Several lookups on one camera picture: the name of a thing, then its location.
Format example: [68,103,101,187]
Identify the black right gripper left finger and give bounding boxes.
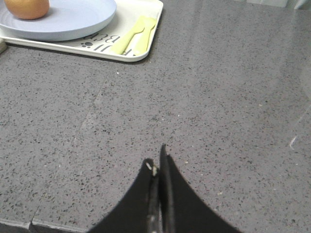
[89,159,160,233]

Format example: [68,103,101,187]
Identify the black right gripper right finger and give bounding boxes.
[159,144,239,233]

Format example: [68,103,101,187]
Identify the light blue plate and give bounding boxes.
[0,0,117,41]

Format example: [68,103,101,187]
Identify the orange fruit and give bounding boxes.
[4,0,50,20]

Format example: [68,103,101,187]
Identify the cream rectangular tray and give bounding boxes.
[0,0,163,62]

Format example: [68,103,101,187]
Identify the yellow plastic spoon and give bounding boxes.
[110,16,144,54]

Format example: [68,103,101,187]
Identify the yellow plastic fork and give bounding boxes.
[133,17,156,56]

